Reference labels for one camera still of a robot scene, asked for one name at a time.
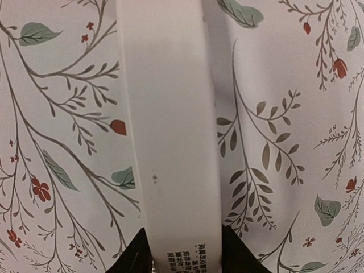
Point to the floral patterned table mat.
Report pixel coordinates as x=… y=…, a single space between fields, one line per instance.
x=287 y=78

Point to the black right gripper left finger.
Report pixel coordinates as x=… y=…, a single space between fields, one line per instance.
x=136 y=257

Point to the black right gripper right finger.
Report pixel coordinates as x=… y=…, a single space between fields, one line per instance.
x=236 y=256

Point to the white battery cover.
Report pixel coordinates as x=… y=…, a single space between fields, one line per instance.
x=170 y=103

